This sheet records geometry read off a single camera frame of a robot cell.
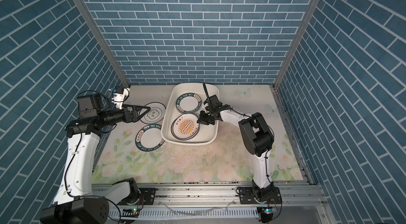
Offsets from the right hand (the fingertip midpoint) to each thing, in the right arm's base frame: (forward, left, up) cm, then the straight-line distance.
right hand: (195, 120), depth 95 cm
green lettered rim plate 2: (+16, +8, -4) cm, 18 cm away
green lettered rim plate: (-11, +28, -6) cm, 30 cm away
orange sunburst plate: (-3, +6, -3) cm, 8 cm away
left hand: (-12, +19, +26) cm, 34 cm away
